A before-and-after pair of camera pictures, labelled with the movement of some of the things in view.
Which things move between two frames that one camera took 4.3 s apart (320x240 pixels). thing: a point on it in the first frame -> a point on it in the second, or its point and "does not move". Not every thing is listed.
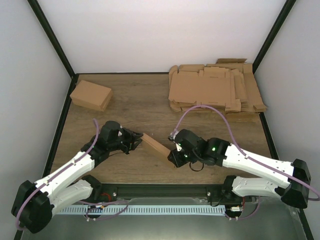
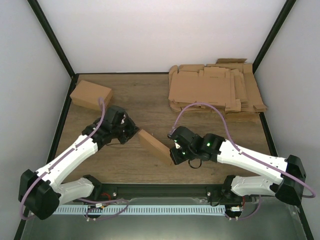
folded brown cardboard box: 92,95 does not move
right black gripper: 177,161 does not move
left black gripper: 132,138 -> 133,130
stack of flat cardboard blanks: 228,86 does not move
